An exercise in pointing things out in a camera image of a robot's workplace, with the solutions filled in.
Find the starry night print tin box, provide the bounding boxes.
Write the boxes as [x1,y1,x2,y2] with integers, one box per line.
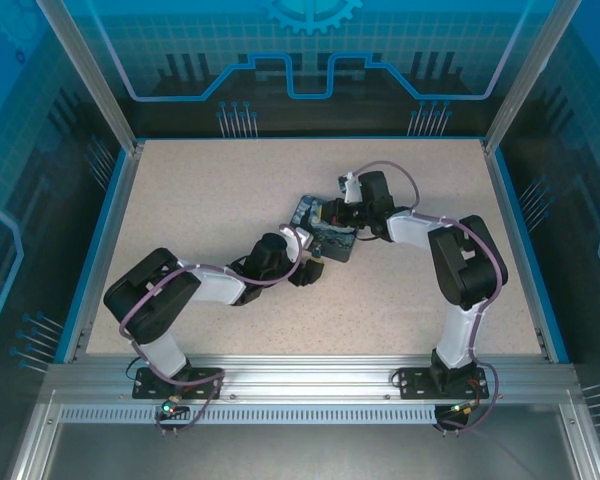
[287,193,359,264]

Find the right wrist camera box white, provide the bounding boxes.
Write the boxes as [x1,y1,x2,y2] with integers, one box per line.
[337,171,364,205]

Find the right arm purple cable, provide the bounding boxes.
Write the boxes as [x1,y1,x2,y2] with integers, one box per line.
[352,159,509,435]

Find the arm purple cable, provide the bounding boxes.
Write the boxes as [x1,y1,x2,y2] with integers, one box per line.
[352,159,509,435]
[118,224,305,437]

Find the aluminium extrusion rail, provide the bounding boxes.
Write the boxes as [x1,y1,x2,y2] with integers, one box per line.
[38,354,584,404]

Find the slotted grey cable duct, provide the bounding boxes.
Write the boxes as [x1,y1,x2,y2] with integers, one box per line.
[59,405,439,426]

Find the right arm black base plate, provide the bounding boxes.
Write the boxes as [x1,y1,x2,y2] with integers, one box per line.
[397,367,490,400]

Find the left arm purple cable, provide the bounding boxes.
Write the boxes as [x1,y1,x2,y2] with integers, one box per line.
[118,224,305,437]

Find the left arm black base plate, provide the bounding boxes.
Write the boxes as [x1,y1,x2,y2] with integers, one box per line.
[132,367,226,400]

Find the aluminium frame post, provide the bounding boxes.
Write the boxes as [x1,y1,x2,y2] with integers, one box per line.
[481,0,585,157]
[33,0,147,157]

